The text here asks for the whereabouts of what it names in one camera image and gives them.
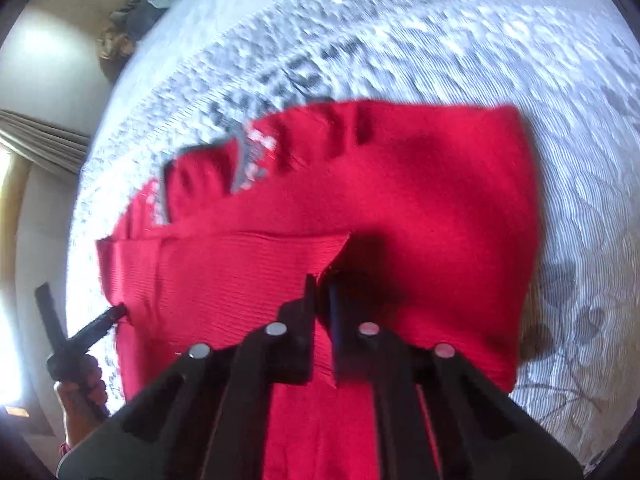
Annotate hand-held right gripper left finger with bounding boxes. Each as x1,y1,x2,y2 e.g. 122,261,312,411
57,274,317,480

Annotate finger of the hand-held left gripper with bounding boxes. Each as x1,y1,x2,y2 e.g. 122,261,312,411
34,282,69,356
64,304,129,357

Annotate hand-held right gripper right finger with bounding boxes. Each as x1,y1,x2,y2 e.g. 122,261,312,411
325,269,586,480

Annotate red knit sweater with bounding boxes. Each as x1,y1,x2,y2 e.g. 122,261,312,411
95,97,543,480

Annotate person's left forearm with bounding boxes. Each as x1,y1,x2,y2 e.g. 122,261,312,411
55,399,103,455

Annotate grey crumpled clothes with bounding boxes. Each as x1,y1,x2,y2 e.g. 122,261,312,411
107,0,197,42

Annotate person's left hand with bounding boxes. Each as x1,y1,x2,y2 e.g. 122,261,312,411
54,354,111,422

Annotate beige pleated curtain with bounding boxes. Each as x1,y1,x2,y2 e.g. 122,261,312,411
0,109,92,177

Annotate golden brown carved ornament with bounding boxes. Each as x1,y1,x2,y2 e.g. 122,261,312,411
97,24,137,82

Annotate grey quilted floral bedspread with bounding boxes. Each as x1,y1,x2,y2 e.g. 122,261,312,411
67,0,640,466

